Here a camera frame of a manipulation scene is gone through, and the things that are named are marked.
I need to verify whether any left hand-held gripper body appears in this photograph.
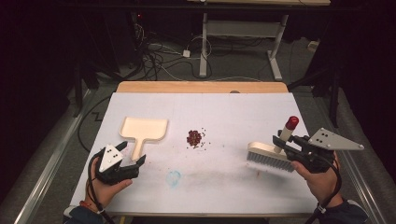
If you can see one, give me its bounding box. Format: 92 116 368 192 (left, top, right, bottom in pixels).
92 144 140 187

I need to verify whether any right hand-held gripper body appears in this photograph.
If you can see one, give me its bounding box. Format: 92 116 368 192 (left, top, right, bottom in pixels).
284 127 364 175

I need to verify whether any cream brush with red-tipped handle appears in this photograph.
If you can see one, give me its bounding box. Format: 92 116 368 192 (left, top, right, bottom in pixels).
247 115 300 173

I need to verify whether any cream plastic dustpan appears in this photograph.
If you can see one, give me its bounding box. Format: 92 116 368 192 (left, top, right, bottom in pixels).
119 116 169 162

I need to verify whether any pile of red beans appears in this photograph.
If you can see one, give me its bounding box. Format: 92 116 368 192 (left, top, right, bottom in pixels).
186 126 212 151

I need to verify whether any person's left hand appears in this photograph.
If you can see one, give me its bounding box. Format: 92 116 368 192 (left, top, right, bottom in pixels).
84 157 134 209

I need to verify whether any person's right hand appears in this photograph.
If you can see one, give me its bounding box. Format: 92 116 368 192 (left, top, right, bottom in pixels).
290 151 344 208

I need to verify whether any black stand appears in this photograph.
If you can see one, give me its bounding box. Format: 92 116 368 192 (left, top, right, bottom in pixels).
288 66 342 129

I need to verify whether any white table cover sheet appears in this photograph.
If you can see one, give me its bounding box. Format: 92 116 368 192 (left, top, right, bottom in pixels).
69 91 318 216

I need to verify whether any white-framed desk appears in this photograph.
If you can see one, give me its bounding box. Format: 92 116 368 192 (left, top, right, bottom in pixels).
186 0 332 82

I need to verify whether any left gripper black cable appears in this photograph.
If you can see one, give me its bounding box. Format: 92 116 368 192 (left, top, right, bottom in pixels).
87 153 116 224

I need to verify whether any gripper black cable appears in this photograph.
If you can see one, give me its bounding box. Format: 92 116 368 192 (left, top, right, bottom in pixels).
87 153 116 224
312 153 344 224

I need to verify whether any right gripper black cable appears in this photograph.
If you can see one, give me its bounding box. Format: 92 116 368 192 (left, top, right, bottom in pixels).
312 153 344 224

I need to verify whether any black floor cable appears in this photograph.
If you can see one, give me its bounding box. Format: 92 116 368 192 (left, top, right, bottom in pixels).
77 94 113 153

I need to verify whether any red wrist bracelet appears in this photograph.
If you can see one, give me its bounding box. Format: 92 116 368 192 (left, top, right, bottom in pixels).
78 200 99 214

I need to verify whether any metal floor rail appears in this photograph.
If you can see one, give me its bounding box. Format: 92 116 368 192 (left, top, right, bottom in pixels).
337 148 387 224
13 90 94 224

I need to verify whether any tangle of floor cables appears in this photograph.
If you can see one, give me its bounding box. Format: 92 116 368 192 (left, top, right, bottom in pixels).
134 21 216 82

